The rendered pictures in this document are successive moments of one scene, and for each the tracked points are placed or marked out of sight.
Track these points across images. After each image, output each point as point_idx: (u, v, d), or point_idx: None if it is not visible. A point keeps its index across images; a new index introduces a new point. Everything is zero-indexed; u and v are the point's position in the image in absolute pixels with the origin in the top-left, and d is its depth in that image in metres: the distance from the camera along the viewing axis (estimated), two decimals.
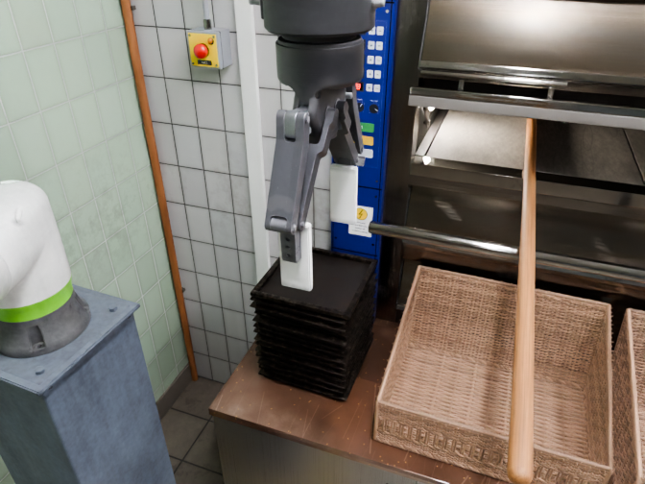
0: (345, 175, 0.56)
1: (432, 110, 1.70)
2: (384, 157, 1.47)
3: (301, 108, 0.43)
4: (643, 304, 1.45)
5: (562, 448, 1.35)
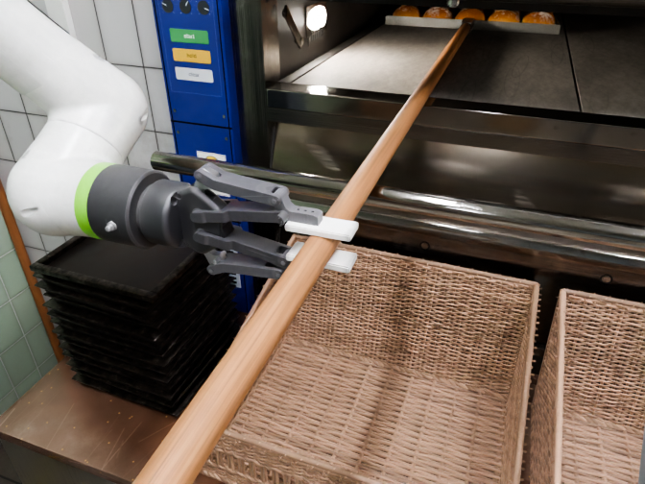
0: (298, 227, 0.53)
1: (320, 34, 1.30)
2: (228, 80, 1.06)
3: (204, 249, 0.60)
4: (585, 283, 1.04)
5: None
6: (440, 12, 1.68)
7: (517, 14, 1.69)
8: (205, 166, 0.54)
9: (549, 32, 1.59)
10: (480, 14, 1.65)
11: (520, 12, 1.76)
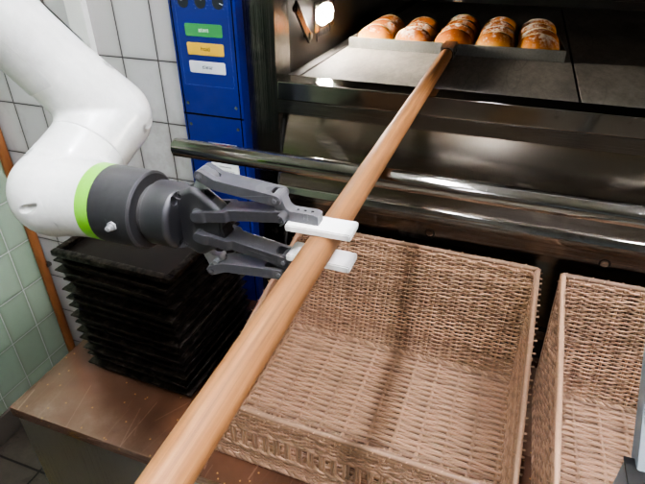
0: (298, 227, 0.53)
1: (327, 29, 1.34)
2: (241, 72, 1.10)
3: (204, 249, 0.60)
4: (584, 268, 1.09)
5: (467, 463, 0.99)
6: (416, 34, 1.35)
7: (513, 36, 1.36)
8: (205, 166, 0.54)
9: (552, 60, 1.26)
10: (465, 36, 1.32)
11: (515, 33, 1.43)
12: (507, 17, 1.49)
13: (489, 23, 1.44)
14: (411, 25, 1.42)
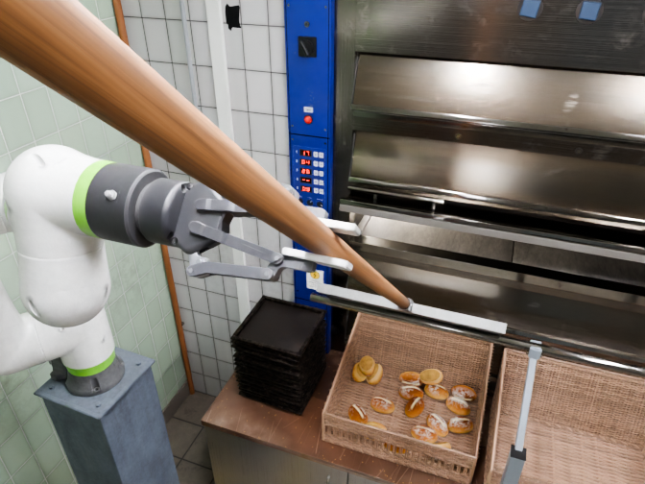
0: None
1: None
2: None
3: (190, 254, 0.57)
4: None
5: (455, 445, 1.91)
6: None
7: (441, 431, 1.92)
8: None
9: (494, 329, 1.41)
10: None
11: (437, 436, 1.91)
12: (441, 385, 2.09)
13: (418, 428, 1.91)
14: (376, 401, 2.03)
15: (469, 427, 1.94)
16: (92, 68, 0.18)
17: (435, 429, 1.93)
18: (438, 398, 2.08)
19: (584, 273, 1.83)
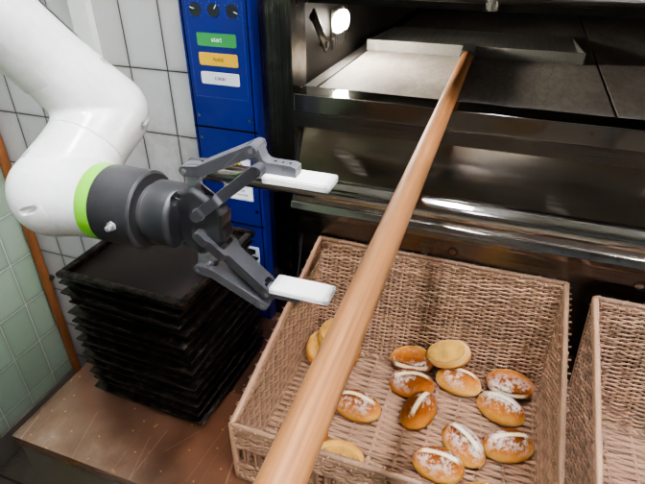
0: (274, 180, 0.51)
1: (343, 36, 1.29)
2: (255, 84, 1.05)
3: (200, 247, 0.60)
4: (617, 290, 1.03)
5: None
6: None
7: (471, 460, 0.96)
8: (188, 161, 0.54)
9: (571, 61, 1.27)
10: None
11: (464, 470, 0.95)
12: (466, 370, 1.13)
13: (425, 454, 0.96)
14: (346, 399, 1.07)
15: (528, 451, 0.98)
16: None
17: (460, 455, 0.97)
18: (461, 394, 1.12)
19: None
